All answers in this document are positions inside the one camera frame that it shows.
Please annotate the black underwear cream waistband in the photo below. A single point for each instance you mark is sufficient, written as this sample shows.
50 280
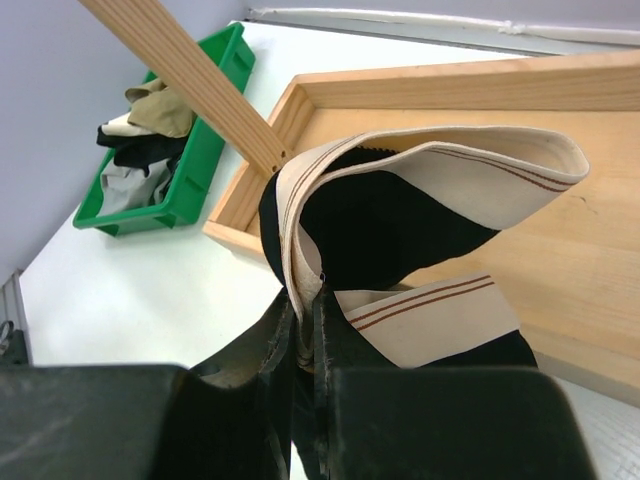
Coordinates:
358 215

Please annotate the grey underwear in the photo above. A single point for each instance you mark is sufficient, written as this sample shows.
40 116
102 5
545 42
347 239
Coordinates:
126 188

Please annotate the olive khaki underwear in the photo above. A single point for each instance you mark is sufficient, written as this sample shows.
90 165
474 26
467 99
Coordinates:
156 107

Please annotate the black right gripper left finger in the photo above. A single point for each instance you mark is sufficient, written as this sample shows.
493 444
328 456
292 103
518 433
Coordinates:
229 417

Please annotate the wooden clothes rack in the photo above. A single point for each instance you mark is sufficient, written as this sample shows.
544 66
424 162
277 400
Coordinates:
569 272

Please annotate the blue striped underwear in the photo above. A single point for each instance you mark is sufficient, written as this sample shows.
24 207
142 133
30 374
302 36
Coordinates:
172 172

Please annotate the beige underwear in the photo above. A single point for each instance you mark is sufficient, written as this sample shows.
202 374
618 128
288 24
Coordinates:
121 127

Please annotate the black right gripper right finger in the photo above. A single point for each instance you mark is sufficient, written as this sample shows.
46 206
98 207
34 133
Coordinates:
488 413

